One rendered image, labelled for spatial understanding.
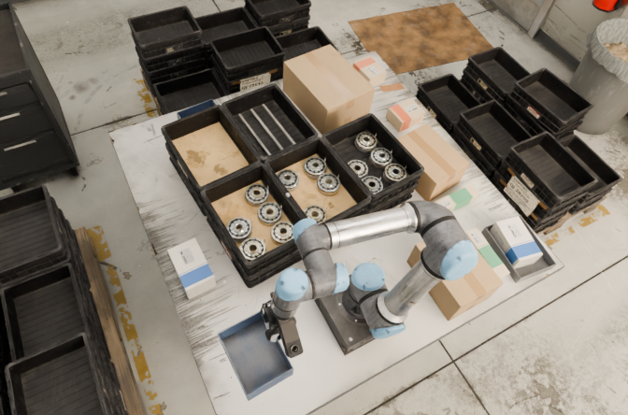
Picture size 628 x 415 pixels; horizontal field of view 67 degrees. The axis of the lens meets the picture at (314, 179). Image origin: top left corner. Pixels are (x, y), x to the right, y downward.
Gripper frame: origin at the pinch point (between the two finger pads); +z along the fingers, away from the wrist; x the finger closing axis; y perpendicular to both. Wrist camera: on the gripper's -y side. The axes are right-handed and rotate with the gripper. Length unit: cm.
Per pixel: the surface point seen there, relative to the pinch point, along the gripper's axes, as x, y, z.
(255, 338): 4.4, 4.6, 5.8
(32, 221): 65, 119, 73
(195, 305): 12, 38, 45
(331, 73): -86, 120, 11
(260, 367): 6.4, -4.0, 6.1
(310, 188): -48, 63, 23
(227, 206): -12, 69, 28
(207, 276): 5, 44, 35
